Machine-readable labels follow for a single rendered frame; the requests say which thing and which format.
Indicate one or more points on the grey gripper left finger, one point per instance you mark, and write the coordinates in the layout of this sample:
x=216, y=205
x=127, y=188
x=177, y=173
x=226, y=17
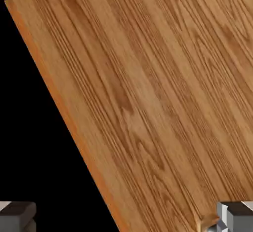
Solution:
x=16, y=218

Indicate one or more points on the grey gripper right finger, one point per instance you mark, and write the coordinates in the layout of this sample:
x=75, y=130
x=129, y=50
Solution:
x=239, y=220

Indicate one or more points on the light wooden cabinet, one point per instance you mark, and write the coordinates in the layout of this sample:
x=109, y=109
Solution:
x=205, y=221

